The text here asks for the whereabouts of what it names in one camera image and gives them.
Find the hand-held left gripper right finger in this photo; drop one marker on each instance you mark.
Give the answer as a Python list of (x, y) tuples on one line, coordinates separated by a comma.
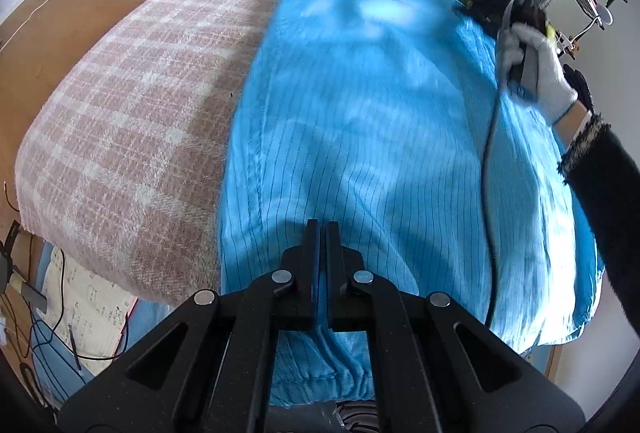
[(334, 263)]

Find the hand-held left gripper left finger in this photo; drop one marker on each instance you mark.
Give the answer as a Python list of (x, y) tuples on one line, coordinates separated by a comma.
[(310, 263)]

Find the blue pinstriped garment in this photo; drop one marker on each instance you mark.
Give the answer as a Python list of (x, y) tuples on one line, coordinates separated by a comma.
[(375, 138)]

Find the person's right forearm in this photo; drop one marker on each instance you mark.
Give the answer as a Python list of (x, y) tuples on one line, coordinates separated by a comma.
[(605, 193)]

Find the person's right hand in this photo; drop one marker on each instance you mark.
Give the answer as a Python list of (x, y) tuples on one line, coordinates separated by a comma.
[(550, 73)]

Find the white clip lamp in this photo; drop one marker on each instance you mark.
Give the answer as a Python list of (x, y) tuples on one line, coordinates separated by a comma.
[(606, 16)]

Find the black white striped cloth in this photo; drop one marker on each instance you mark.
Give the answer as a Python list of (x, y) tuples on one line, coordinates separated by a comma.
[(357, 418)]

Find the handwritten paper sheet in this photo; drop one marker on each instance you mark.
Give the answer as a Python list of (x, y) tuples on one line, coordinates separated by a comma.
[(95, 303)]

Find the pink plaid blanket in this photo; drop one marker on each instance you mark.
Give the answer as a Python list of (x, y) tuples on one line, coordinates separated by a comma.
[(125, 138)]

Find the dark pen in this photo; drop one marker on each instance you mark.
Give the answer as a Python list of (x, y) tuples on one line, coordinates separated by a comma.
[(74, 344)]

